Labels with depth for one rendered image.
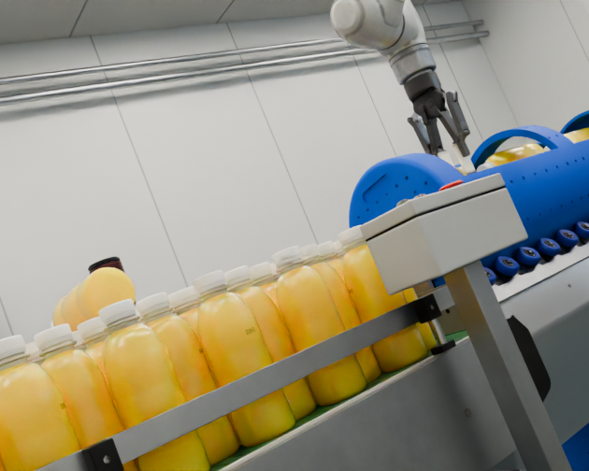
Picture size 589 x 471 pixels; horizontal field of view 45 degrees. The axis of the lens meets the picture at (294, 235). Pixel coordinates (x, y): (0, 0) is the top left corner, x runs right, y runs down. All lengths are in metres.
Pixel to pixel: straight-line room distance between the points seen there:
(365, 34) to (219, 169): 3.92
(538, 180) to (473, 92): 5.90
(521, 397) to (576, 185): 0.71
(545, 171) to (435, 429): 0.71
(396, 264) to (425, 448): 0.24
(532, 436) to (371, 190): 0.60
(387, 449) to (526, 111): 6.76
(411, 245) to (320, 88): 5.25
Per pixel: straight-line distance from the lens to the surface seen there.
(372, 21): 1.43
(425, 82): 1.57
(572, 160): 1.62
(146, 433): 0.78
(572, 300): 1.46
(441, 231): 0.91
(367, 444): 0.90
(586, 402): 1.51
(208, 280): 0.87
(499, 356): 0.98
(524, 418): 1.00
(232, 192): 5.27
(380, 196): 1.38
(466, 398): 1.03
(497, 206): 1.01
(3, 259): 4.61
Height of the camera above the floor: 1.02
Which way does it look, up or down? 6 degrees up
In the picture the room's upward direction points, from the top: 22 degrees counter-clockwise
